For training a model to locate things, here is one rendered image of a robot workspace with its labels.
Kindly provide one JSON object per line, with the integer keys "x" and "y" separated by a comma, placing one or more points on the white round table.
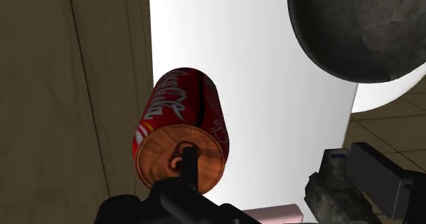
{"x": 266, "y": 116}

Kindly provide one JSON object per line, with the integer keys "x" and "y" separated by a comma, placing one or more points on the pink box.
{"x": 276, "y": 215}

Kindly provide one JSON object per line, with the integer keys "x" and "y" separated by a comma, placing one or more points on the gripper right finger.
{"x": 382, "y": 180}

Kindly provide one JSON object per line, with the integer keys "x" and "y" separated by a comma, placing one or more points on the red soda can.
{"x": 186, "y": 100}

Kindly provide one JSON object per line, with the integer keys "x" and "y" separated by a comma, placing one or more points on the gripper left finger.
{"x": 179, "y": 206}

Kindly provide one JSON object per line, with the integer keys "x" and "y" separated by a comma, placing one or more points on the grey mottled block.
{"x": 332, "y": 191}

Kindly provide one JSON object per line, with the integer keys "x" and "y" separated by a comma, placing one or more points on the dark grey bowl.
{"x": 332, "y": 33}

